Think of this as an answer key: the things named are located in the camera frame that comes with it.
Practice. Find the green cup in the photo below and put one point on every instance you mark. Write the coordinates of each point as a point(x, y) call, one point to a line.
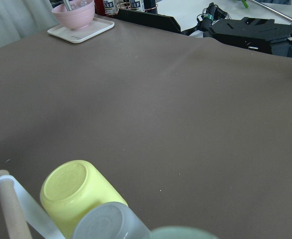
point(180, 232)

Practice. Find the yellow cup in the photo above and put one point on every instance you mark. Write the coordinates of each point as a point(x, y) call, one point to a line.
point(72, 190)

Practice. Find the grey cup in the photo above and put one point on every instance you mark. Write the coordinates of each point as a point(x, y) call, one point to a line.
point(111, 220)

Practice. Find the white tray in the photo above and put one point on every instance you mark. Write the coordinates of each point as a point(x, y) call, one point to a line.
point(96, 27)

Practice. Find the pink bowl with ice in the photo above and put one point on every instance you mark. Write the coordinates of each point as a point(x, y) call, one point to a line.
point(78, 18)

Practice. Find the metal ice scoop handle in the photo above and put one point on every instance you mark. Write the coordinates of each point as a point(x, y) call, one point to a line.
point(67, 5)

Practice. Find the white wire cup rack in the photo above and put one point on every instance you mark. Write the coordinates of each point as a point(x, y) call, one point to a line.
point(20, 210)

